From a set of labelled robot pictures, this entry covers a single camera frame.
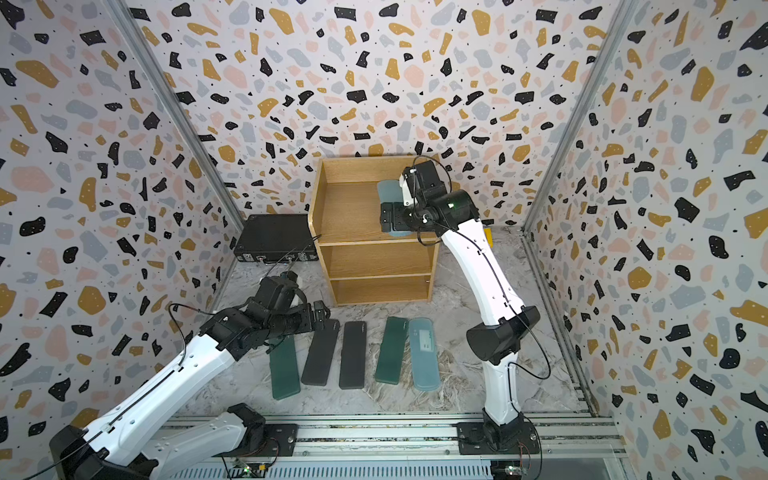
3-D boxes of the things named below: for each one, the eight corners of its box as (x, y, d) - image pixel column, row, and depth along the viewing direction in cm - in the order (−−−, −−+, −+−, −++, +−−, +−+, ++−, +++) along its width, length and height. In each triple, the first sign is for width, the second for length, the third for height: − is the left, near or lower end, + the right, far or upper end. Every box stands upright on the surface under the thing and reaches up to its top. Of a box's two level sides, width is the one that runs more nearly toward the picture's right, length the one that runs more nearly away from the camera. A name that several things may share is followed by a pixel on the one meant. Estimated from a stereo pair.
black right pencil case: (336, 389, 84) (335, 386, 82) (345, 325, 97) (344, 321, 95) (364, 389, 84) (363, 386, 82) (369, 325, 97) (368, 321, 95)
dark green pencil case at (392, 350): (374, 381, 85) (373, 379, 84) (385, 318, 98) (385, 315, 97) (401, 385, 85) (401, 382, 83) (408, 321, 98) (409, 317, 96)
